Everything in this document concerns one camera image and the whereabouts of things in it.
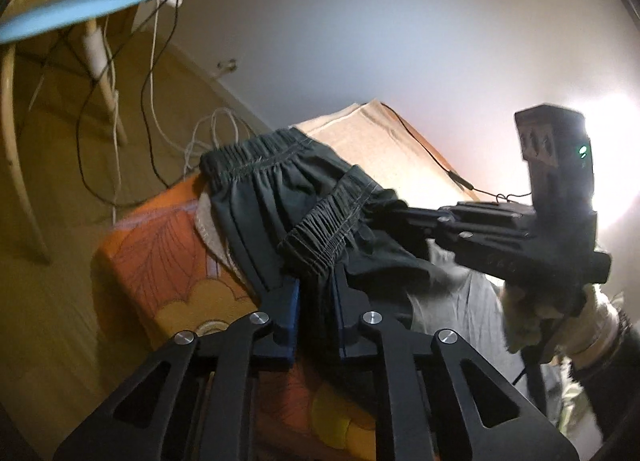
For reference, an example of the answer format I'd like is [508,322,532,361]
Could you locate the blue seat cushion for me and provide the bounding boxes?
[0,0,153,44]

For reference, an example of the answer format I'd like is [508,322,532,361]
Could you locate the coiled white cable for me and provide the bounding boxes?
[182,108,257,174]

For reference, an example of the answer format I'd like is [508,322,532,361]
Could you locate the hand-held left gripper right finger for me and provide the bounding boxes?
[329,266,581,461]

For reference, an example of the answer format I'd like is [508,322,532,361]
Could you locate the person's right hand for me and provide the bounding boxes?
[499,281,623,358]

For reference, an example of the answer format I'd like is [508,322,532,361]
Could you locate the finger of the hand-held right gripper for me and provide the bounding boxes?
[372,200,455,231]
[432,227,482,263]

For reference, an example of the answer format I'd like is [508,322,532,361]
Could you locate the orange printed bed sheet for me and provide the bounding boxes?
[90,175,383,461]

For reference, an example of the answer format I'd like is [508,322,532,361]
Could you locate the wooden chair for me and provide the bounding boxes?
[0,11,132,264]

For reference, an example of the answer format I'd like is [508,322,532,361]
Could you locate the person's right forearm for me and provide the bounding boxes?
[570,308,640,447]

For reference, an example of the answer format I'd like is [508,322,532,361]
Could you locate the straight white cable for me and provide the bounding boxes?
[102,14,126,224]

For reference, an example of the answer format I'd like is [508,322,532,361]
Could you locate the dark grey pants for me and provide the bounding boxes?
[200,128,566,442]

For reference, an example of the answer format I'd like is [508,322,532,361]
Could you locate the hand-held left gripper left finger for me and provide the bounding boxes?
[52,276,302,461]

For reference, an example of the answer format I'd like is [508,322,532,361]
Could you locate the beige blanket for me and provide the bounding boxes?
[192,101,482,292]

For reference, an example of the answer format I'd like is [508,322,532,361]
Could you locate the thin black cable with inline piece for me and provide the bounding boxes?
[384,108,533,204]

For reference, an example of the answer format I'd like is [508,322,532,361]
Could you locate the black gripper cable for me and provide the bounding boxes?
[510,311,576,386]

